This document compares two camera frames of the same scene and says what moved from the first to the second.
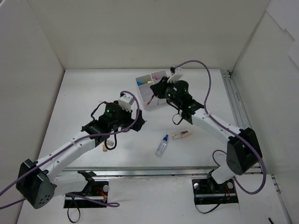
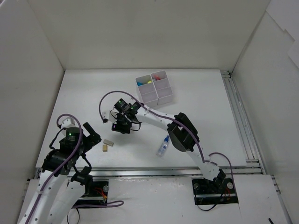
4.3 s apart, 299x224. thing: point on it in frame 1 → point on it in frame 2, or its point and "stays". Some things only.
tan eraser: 104,148 stays
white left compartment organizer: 144,83 stays
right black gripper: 159,86 → 120,126
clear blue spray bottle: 161,146 stays
